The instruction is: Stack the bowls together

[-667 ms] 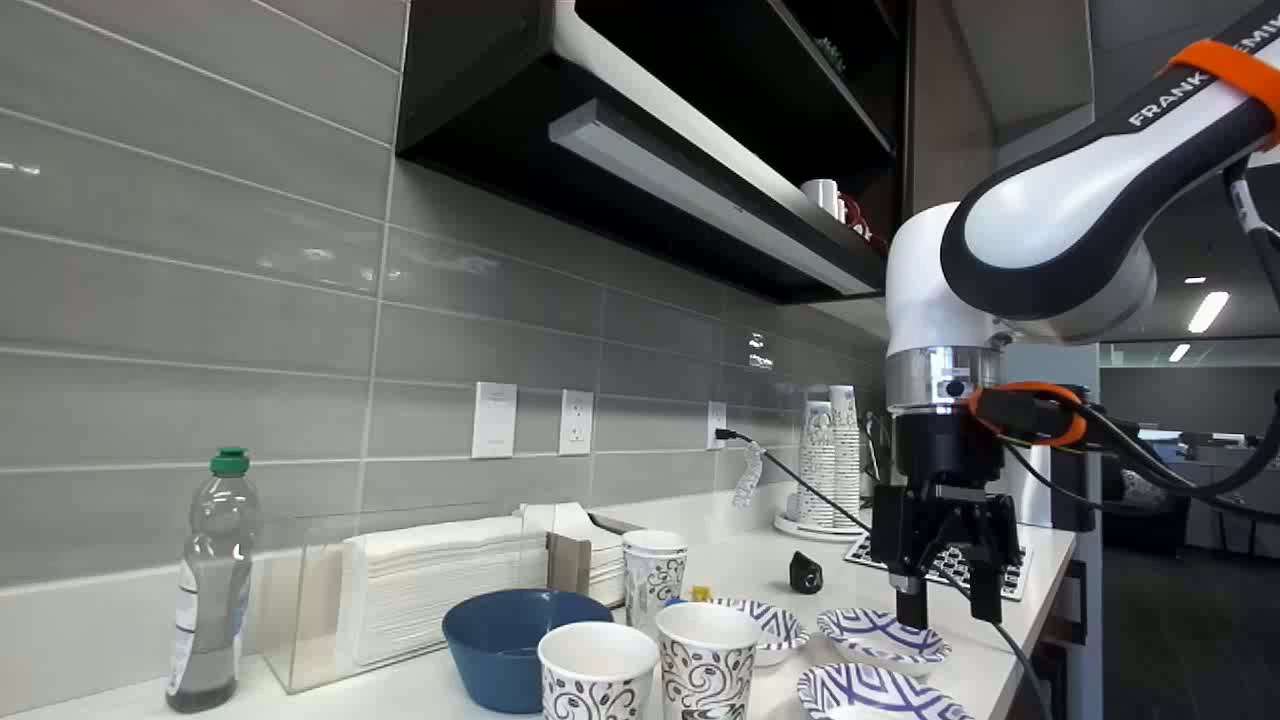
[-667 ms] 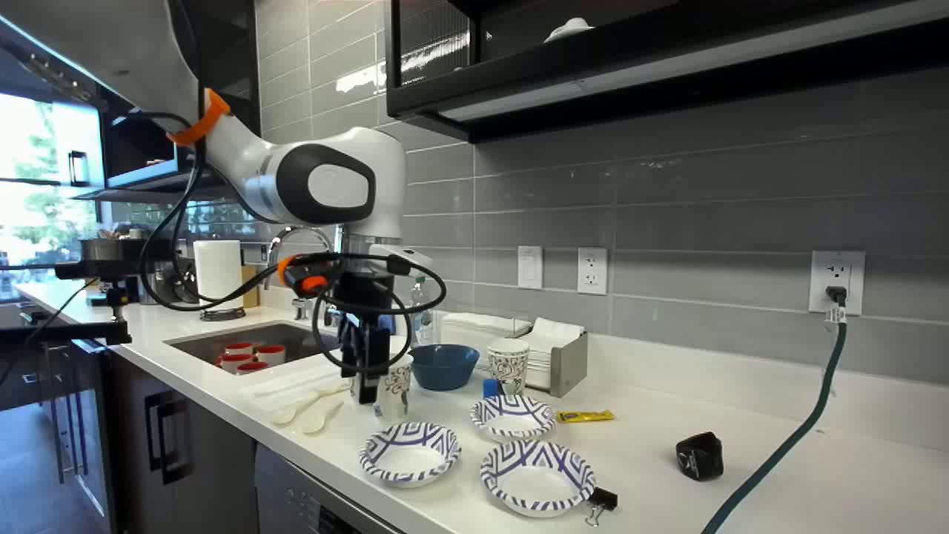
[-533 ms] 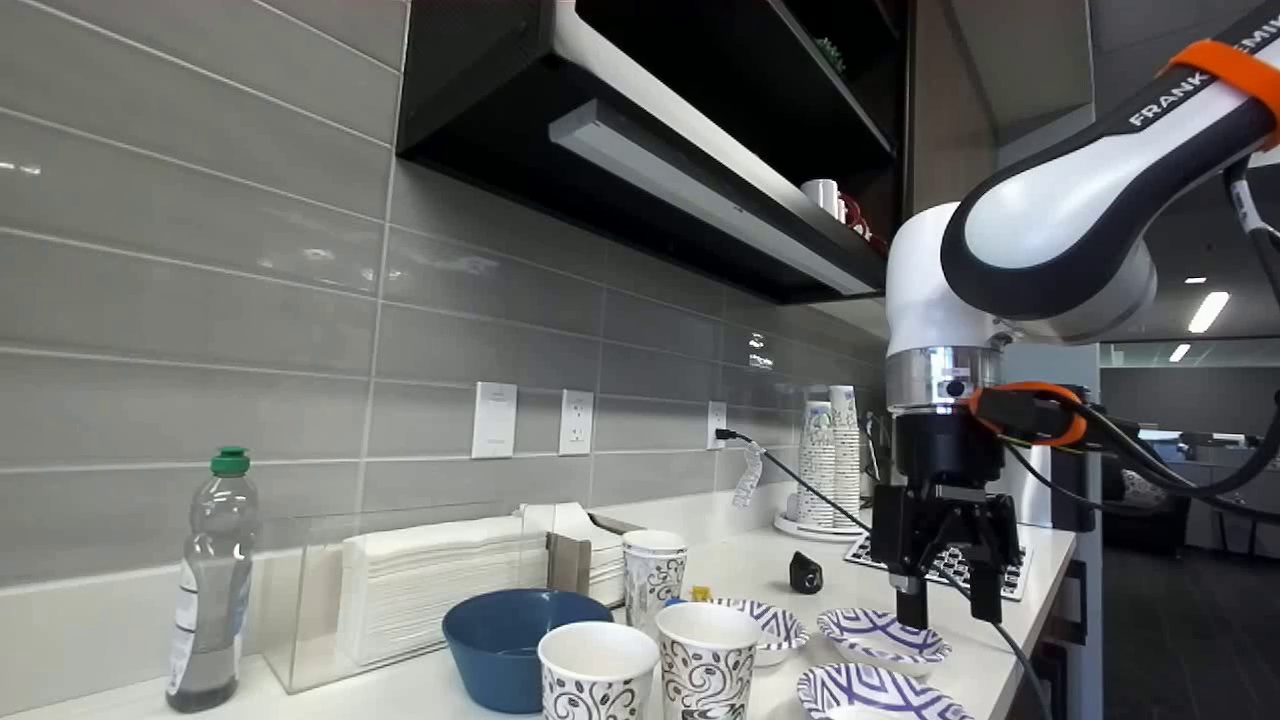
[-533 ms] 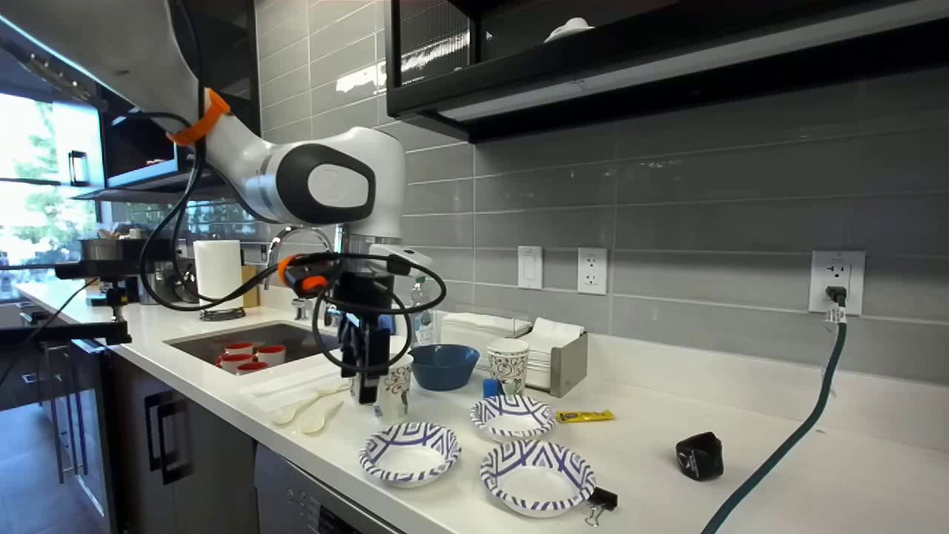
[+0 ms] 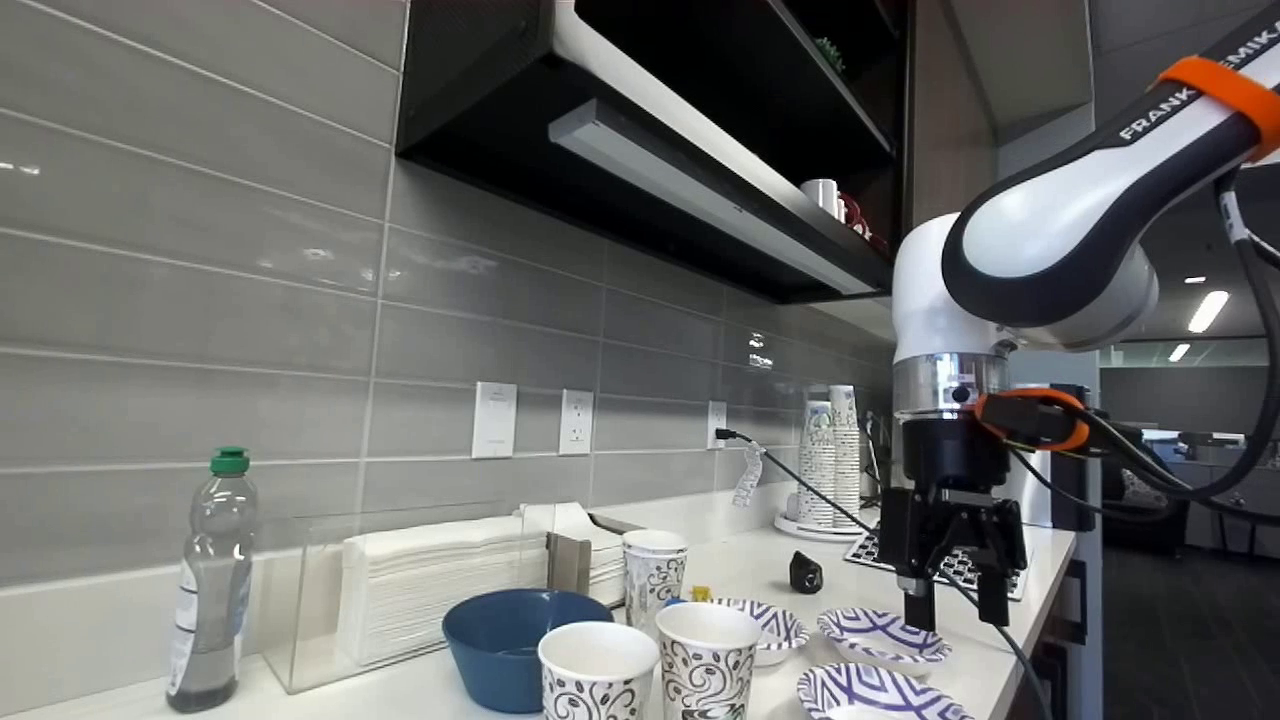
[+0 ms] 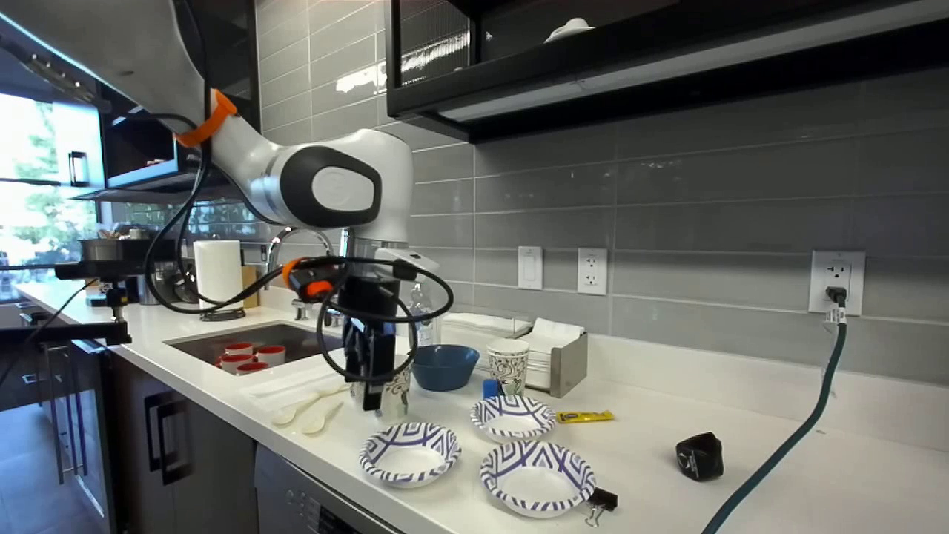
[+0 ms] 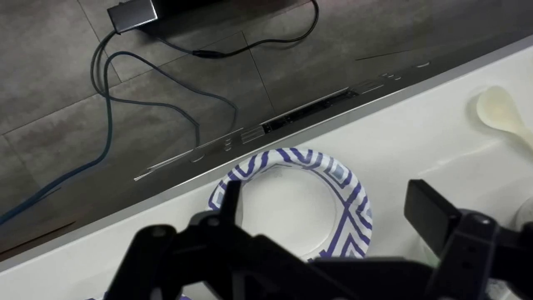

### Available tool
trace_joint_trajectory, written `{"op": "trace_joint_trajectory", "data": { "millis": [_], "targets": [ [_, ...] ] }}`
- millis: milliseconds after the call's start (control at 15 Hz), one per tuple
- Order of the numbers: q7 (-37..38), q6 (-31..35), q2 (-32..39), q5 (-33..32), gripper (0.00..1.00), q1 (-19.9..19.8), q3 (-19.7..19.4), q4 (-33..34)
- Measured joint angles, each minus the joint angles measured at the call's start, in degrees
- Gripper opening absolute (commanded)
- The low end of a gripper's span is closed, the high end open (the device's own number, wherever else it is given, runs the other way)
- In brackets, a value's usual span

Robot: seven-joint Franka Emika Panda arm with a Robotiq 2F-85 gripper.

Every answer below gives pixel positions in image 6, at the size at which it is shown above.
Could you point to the red and white cup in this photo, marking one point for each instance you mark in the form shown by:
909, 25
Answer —
238, 349
232, 364
269, 352
254, 370

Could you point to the white napkins in grey holder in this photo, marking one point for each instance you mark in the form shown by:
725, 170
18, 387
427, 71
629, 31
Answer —
545, 345

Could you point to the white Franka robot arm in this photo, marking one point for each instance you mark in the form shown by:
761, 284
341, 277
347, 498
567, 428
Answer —
337, 189

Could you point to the black wall cabinet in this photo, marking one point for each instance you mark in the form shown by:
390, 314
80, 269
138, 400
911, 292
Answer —
672, 90

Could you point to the blue patterned paper bowl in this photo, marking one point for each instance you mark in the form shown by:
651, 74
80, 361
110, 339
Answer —
410, 452
539, 480
510, 418

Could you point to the metal pot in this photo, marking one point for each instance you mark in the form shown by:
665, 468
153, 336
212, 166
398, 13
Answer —
98, 247

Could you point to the dishwasher front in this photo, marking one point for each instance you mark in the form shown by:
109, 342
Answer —
297, 499

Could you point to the grey napkin holder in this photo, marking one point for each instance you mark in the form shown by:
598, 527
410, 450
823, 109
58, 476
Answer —
567, 366

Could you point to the white outlet with plug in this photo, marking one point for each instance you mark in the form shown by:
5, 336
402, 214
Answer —
838, 272

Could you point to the black patterned paper cup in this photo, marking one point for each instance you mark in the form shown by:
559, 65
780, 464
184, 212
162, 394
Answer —
398, 400
509, 364

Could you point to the black camera stand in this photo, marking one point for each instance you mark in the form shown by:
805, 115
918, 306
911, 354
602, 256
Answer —
91, 272

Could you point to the black binder clip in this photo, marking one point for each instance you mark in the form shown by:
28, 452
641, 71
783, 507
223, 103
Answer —
601, 502

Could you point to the small black object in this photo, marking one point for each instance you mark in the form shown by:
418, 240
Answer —
702, 455

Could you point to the solid blue bowl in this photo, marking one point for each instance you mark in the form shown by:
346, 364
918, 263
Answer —
447, 366

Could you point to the kitchen sink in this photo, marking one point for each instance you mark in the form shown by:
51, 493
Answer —
209, 345

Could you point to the white plastic spoon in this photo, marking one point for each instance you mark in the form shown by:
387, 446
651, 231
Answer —
301, 404
322, 419

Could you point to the dark base cabinet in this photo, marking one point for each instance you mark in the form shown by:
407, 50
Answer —
218, 464

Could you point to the small blue packet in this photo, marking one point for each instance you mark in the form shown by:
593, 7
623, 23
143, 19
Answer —
490, 387

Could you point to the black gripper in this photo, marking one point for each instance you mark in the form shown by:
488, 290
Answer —
371, 329

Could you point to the white wall outlet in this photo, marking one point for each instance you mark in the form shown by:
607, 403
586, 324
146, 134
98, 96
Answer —
592, 272

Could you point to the white light switch plate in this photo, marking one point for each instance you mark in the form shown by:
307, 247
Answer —
528, 269

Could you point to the black wall shelf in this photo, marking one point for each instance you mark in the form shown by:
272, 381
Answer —
150, 149

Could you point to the white paper towel roll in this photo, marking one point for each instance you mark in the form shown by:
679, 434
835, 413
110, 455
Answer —
218, 272

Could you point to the glass jar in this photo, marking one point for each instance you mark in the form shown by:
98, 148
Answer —
77, 167

